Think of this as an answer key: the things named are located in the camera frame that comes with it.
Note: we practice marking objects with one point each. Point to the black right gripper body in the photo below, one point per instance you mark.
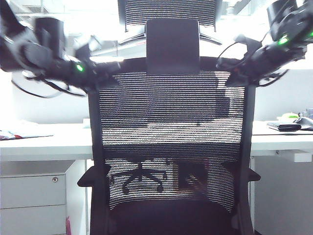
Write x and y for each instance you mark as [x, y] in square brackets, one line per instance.
[271, 58]

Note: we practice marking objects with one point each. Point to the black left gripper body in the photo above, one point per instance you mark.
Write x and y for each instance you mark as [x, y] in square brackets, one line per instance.
[90, 76]

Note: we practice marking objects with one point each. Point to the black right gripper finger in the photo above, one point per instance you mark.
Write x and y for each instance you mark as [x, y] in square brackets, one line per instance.
[240, 80]

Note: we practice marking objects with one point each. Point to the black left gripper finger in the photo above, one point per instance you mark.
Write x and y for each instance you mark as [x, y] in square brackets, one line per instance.
[110, 82]

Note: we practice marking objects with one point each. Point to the black mesh office chair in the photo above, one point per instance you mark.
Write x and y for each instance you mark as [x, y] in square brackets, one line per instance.
[171, 49]

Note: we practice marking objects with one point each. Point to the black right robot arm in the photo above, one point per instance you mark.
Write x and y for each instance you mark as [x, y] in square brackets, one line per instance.
[293, 22]

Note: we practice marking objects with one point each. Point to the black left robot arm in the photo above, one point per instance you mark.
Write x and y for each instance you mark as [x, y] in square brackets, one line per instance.
[29, 56]

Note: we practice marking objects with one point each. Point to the black swivel chair base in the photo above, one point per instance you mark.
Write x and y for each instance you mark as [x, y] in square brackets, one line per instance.
[141, 171]

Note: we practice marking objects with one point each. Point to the ceiling tube light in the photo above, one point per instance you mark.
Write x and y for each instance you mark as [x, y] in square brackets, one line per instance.
[110, 59]

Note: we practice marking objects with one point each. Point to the small white box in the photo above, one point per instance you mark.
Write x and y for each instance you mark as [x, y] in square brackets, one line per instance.
[86, 123]

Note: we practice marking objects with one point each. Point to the white desk divider panel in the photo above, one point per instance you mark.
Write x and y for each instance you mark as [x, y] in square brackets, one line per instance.
[49, 107]

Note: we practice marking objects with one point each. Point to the black wallet on desk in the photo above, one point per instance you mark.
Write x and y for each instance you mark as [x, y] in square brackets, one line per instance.
[274, 124]

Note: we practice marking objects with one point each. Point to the green round object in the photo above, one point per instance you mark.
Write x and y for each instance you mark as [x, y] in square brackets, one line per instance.
[291, 115]

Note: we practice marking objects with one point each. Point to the grey mug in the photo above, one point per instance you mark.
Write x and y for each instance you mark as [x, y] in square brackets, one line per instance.
[304, 114]

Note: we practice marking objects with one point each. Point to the white office desk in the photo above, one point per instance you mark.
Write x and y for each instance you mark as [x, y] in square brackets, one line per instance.
[49, 147]

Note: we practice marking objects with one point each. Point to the ceiling air vent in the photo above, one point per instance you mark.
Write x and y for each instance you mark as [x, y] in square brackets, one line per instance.
[34, 9]

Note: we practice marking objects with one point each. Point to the white red printed cloth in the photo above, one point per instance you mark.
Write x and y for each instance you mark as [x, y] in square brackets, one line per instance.
[19, 135]

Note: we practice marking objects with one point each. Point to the white drawer cabinet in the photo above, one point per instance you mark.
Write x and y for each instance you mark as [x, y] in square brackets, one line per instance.
[29, 195]

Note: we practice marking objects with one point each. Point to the pink red bag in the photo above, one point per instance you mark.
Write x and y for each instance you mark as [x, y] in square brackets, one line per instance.
[68, 226]

